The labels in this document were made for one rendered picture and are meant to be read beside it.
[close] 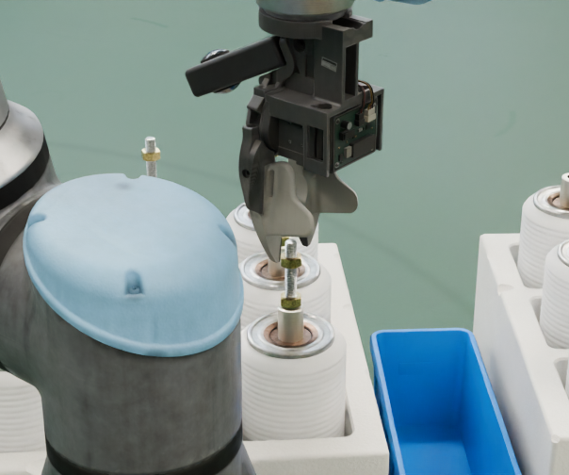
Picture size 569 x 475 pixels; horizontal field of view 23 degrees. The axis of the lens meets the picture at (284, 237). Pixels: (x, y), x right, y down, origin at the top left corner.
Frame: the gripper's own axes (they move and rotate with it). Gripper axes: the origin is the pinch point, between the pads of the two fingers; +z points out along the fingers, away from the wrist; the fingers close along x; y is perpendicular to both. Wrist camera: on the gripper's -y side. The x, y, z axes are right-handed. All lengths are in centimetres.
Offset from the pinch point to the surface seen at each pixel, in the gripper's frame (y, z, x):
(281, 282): -5.7, 9.1, 6.4
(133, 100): -98, 35, 75
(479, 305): -3.0, 23.8, 37.0
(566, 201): 5.8, 8.7, 37.9
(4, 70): -127, 35, 71
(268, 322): -1.8, 9.0, 0.1
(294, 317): 1.6, 6.9, -0.6
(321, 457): 7.5, 16.7, -4.0
